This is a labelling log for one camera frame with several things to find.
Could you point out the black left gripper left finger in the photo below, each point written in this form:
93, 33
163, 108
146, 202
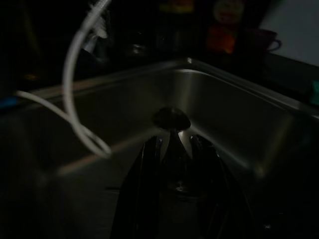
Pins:
139, 199

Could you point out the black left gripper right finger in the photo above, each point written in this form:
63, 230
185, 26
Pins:
219, 199

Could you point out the stainless steel sink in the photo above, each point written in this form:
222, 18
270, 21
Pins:
224, 104

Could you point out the teal sponge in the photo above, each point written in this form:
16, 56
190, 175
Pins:
315, 92

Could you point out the peach hand soap pump bottle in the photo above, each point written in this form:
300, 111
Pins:
221, 37

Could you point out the purple cup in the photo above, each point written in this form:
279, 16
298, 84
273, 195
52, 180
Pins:
268, 39

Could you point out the white board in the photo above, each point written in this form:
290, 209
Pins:
294, 25

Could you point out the yellow sponge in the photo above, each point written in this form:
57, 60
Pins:
175, 6

